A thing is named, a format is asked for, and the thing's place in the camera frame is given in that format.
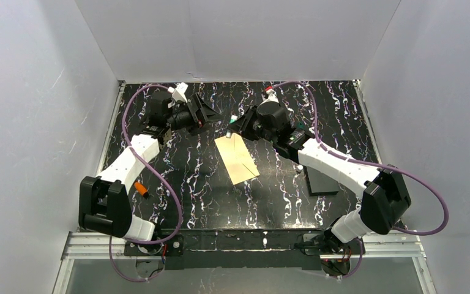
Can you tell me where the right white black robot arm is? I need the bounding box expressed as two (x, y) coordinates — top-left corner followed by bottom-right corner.
(228, 102), (411, 246)

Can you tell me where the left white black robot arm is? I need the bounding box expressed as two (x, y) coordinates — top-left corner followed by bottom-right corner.
(78, 85), (222, 244)

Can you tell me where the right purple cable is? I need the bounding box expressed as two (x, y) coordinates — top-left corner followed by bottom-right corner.
(271, 81), (450, 281)

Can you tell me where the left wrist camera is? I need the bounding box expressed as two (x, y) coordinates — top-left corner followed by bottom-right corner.
(167, 82), (188, 104)

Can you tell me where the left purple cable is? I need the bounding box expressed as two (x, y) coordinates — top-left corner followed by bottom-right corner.
(108, 84), (184, 284)

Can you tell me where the black rectangular block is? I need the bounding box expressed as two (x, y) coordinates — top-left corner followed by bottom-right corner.
(305, 167), (340, 197)

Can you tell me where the cream paper envelope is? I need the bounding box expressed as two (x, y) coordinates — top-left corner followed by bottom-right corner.
(214, 134), (260, 185)

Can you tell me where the purple cable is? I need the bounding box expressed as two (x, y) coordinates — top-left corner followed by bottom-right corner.
(108, 84), (184, 284)
(271, 81), (450, 281)

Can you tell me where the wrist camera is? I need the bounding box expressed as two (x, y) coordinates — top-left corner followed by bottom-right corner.
(261, 86), (280, 104)
(167, 82), (188, 104)

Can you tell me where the green white glue stick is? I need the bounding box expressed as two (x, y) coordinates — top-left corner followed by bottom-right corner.
(229, 115), (238, 123)

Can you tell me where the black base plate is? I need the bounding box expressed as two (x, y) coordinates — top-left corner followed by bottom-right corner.
(124, 229), (364, 274)

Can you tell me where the orange handled screwdriver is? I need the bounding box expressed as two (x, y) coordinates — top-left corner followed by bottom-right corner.
(133, 182), (150, 198)

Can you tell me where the aluminium frame rail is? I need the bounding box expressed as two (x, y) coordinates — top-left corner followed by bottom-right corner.
(55, 82), (435, 293)

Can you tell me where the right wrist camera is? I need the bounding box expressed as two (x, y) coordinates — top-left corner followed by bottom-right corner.
(261, 86), (280, 104)

